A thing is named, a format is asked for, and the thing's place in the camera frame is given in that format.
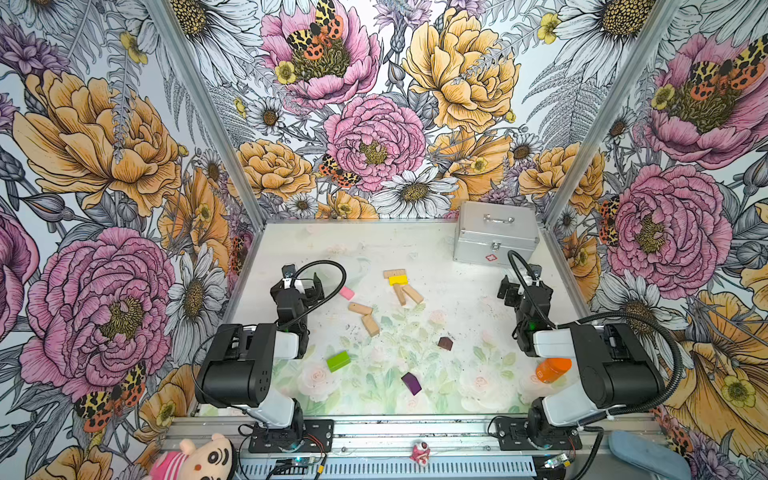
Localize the pink wood block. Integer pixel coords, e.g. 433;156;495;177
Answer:
339;286;355;301

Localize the yellow wood block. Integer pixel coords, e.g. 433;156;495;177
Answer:
388;275;409;286

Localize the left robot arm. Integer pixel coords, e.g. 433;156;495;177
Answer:
195;277;325;451

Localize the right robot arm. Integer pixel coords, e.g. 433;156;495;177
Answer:
497;276;665;449

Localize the natural wood block with hole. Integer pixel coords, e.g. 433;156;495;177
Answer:
348;302;373;316

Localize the green wood block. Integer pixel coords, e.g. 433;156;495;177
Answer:
326;351;351;372

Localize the dark brown wood block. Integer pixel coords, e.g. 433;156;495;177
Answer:
437;336;454;351

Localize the natural block behind yellow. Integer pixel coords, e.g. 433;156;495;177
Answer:
384;269;407;279

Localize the purple wood block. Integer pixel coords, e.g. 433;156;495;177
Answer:
401;372;422;396

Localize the silver metal first-aid case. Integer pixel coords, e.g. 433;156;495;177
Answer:
453;201;540;268

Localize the orange plastic bottle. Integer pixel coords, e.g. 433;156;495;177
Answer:
535;358;573;384

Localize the plush doll toy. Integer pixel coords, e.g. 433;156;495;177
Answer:
145;433;238;480

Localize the small pink red toy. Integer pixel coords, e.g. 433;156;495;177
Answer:
410;441;431;467

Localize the grey blue cushion pad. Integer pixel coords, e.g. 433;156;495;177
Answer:
609;431;692;480

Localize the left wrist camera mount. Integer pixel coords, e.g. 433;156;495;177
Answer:
281;264;297;283

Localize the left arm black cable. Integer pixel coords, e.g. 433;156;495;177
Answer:
277;259;348;332

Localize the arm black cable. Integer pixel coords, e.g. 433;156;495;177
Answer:
506;250;684;421
277;259;348;332

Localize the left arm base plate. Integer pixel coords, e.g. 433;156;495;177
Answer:
247;419;335;454

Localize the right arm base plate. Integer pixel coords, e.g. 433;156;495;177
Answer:
488;416;583;451

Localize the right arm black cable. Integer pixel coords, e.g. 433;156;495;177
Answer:
506;250;684;421

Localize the aluminium front rail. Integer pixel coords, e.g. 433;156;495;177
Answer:
161;413;661;480

